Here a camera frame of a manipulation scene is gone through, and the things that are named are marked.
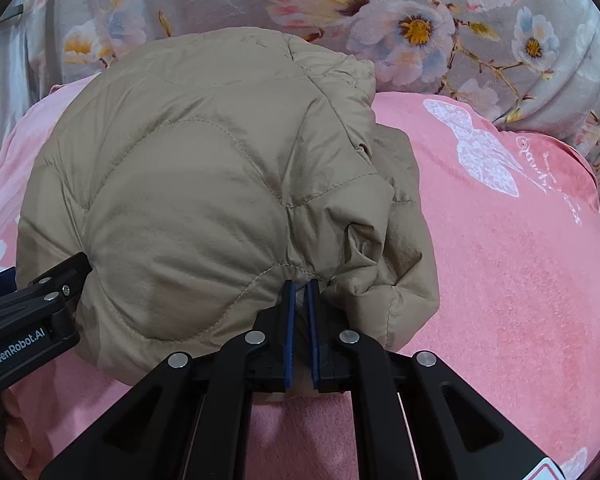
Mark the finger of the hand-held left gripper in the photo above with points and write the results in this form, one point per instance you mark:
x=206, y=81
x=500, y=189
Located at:
x=70, y=270

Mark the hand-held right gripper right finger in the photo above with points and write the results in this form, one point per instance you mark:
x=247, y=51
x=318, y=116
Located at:
x=312, y=340

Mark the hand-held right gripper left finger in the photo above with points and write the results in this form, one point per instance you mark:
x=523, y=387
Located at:
x=290, y=340

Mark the khaki quilted jacket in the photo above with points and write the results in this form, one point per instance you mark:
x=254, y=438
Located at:
x=205, y=185

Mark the pale grey cloth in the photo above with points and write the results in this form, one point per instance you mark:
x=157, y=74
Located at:
x=5, y=85

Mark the pink butterfly print blanket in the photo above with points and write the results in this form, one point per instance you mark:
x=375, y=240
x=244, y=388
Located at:
x=505, y=285

